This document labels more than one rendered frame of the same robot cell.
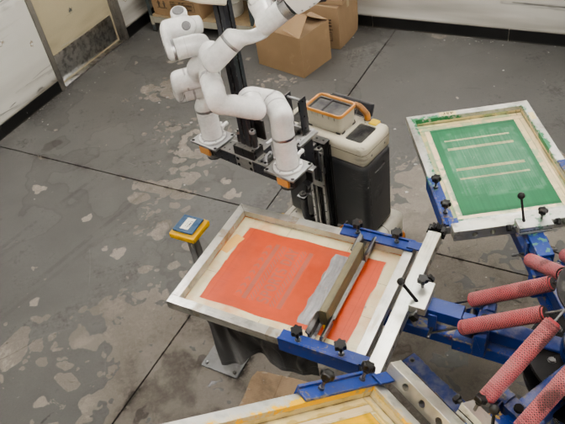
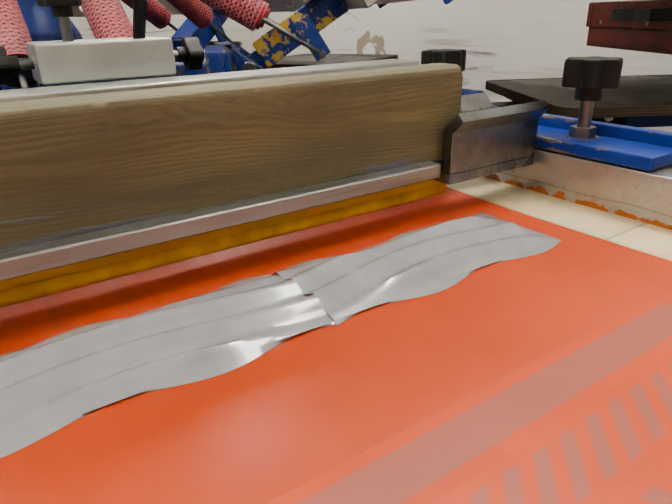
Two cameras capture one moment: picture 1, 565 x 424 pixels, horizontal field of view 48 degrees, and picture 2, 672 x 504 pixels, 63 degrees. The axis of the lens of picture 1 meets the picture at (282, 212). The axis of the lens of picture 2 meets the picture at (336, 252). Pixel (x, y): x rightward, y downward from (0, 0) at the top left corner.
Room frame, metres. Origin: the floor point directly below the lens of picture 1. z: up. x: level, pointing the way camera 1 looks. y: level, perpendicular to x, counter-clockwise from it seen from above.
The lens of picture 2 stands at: (1.83, 0.01, 1.10)
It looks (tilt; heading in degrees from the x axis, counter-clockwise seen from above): 24 degrees down; 203
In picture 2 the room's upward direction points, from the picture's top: 1 degrees counter-clockwise
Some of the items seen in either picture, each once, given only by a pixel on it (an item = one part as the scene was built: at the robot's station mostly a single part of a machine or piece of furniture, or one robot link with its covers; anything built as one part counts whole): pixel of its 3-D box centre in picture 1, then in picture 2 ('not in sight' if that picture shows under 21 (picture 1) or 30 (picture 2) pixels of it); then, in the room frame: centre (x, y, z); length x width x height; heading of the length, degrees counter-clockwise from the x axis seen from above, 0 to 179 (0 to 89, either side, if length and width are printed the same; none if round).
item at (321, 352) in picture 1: (319, 351); (499, 150); (1.31, -0.04, 0.98); 0.30 x 0.05 x 0.07; 57
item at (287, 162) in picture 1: (287, 149); not in sight; (2.15, -0.07, 1.21); 0.16 x 0.13 x 0.15; 135
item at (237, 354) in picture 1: (264, 350); not in sight; (1.53, 0.16, 0.74); 0.46 x 0.04 x 0.42; 57
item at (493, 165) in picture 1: (503, 166); not in sight; (2.00, -0.93, 1.05); 1.08 x 0.61 x 0.23; 177
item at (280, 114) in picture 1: (280, 119); not in sight; (2.15, -0.05, 1.37); 0.13 x 0.10 x 0.16; 9
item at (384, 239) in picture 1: (377, 241); not in sight; (1.77, -0.35, 0.98); 0.30 x 0.05 x 0.07; 57
